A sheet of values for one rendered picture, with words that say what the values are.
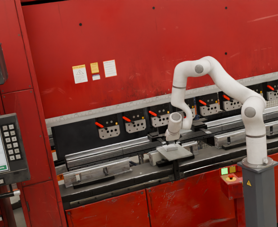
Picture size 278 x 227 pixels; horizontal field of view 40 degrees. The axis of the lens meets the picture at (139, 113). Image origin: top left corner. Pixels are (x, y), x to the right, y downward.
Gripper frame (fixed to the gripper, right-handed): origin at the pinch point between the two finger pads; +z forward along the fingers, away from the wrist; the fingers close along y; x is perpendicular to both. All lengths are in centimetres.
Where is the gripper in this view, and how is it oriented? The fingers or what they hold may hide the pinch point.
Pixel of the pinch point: (171, 142)
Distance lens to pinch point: 277.5
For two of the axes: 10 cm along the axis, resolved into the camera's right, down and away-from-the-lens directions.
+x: 2.1, 7.9, -5.7
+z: -0.2, 5.9, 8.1
